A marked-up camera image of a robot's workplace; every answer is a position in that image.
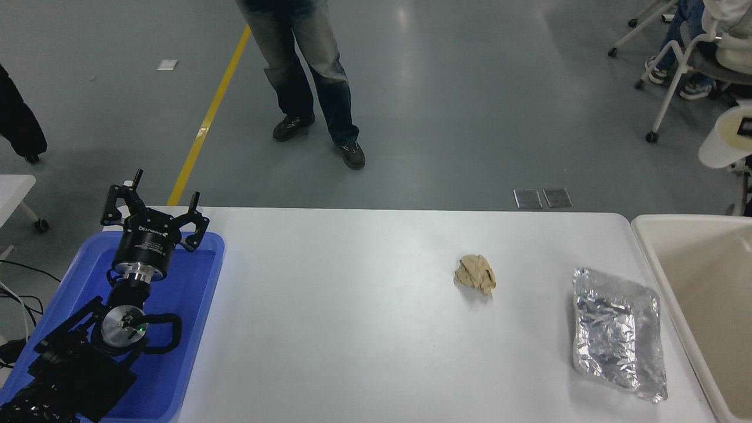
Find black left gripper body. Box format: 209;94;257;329
110;215;180;273

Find white paper cup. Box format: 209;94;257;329
698;106;752;170

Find blue plastic tray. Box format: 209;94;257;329
0;230;226;423

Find seated person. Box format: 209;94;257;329
644;0;752;100

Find white wheeled chair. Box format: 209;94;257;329
634;21;752;145

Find small white side table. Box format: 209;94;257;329
0;174;51;259

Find person in dark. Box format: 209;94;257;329
0;63;49;158

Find white chair legs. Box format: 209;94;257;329
607;0;676;58

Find large pale bin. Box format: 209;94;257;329
632;214;752;423

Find standing person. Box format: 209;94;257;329
235;0;367;171

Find crumpled silver foil tray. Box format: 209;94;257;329
572;267;669;404

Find crumpled tan paper ball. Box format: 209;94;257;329
454;254;498;297

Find white chair frame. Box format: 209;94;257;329
727;163;752;218

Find black floor cable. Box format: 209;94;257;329
0;258;62;371

